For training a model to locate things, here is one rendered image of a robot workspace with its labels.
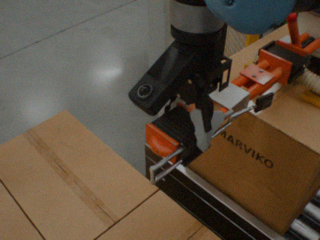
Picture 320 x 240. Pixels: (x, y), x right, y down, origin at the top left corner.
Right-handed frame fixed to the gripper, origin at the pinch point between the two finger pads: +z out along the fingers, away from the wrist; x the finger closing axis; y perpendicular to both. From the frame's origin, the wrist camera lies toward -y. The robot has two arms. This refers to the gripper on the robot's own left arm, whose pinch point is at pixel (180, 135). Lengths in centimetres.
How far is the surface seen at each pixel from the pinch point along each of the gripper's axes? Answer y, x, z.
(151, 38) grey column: 93, 110, 59
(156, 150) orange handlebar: -5.6, 0.1, -0.3
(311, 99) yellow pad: 43.3, -7.1, 11.8
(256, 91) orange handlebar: 19.9, -2.5, -0.4
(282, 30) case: 76, 20, 13
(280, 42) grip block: 38.7, 3.4, -2.2
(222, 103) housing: 10.5, -0.7, -1.4
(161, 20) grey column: 93, 101, 44
